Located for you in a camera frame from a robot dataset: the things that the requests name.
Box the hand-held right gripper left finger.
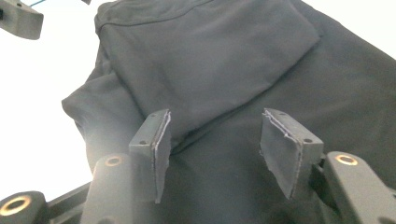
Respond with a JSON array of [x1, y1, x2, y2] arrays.
[[128, 108, 173, 204]]

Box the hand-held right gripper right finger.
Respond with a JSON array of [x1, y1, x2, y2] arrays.
[[259, 107, 325, 200]]

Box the black pants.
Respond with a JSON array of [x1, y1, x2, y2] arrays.
[[61, 0, 396, 224]]

